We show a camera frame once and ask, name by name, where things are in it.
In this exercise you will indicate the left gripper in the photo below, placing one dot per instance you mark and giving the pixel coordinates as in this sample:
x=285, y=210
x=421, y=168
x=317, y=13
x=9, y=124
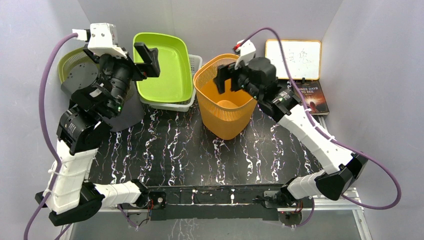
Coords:
x=150, y=68

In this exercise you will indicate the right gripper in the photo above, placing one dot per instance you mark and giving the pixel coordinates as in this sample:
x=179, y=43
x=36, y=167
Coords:
x=225, y=72

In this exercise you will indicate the orange mesh basket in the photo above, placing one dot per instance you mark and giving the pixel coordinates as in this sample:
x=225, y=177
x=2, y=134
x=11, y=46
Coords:
x=225, y=115

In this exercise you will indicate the olive green mesh basket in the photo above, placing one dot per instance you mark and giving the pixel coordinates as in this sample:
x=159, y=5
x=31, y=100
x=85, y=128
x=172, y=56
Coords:
x=74, y=63

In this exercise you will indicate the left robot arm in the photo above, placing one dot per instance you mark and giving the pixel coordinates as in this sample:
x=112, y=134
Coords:
x=70, y=197

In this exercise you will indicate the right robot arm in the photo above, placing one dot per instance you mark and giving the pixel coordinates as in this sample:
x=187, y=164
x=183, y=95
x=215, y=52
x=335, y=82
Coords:
x=341, y=167

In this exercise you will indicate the lime green plastic tray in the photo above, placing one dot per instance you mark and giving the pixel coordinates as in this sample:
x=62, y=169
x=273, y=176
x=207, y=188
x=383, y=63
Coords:
x=174, y=83

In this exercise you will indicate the grey mesh basket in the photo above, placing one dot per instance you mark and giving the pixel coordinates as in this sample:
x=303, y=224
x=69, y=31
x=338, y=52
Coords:
x=131, y=113

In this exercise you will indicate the dark paperback book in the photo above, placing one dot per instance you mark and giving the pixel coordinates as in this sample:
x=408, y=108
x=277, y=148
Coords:
x=314, y=96

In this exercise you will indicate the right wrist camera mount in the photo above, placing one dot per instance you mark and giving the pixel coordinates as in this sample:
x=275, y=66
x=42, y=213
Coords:
x=246, y=52

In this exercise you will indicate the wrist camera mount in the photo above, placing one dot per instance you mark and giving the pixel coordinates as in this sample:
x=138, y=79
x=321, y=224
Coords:
x=246, y=52
x=102, y=40

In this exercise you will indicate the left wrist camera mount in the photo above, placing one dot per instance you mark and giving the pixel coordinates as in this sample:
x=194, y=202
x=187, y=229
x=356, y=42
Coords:
x=102, y=40

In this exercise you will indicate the small whiteboard with yellow frame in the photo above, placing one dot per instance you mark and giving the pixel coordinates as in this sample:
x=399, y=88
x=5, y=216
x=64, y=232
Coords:
x=303, y=58

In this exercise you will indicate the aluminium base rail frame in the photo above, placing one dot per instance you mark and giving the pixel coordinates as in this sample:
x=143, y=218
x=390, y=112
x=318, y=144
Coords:
x=202, y=175

